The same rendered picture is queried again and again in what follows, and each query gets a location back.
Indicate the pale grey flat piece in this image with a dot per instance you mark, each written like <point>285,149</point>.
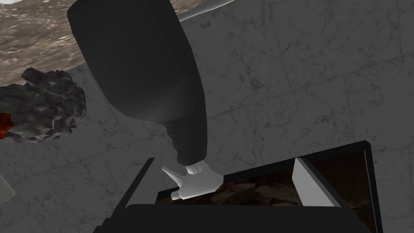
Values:
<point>5,191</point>

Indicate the red orange chunk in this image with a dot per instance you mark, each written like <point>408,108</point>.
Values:
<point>5,124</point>

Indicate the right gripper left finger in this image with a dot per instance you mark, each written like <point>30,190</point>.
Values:
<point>144,191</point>

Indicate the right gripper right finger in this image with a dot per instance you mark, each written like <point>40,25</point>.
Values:
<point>312,191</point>

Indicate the dark grey crumpled lump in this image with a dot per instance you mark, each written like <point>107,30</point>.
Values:
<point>45,103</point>

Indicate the black spray bottle white nozzle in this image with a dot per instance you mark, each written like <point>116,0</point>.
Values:
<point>139,64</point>

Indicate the pale grey round dish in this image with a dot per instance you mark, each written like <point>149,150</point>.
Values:
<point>207,9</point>

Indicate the black framed brown tray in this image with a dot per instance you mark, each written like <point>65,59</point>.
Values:
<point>346,174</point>

